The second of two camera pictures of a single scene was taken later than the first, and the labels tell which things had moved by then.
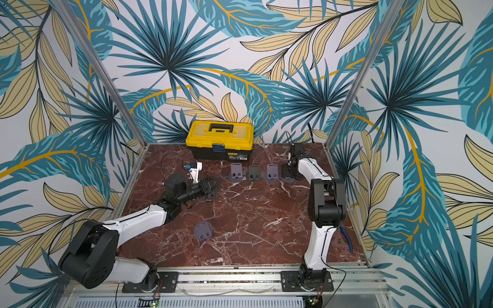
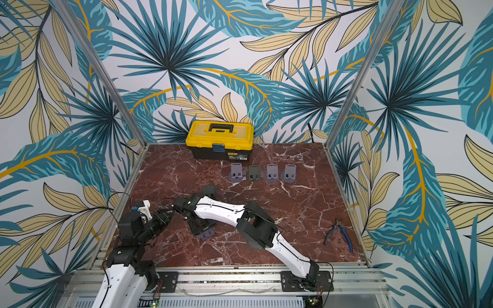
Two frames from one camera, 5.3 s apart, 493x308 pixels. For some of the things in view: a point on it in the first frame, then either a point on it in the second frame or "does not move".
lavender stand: [236, 172] does not move
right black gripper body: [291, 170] to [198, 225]
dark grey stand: [254, 172] does not move
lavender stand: [272, 174] does not move
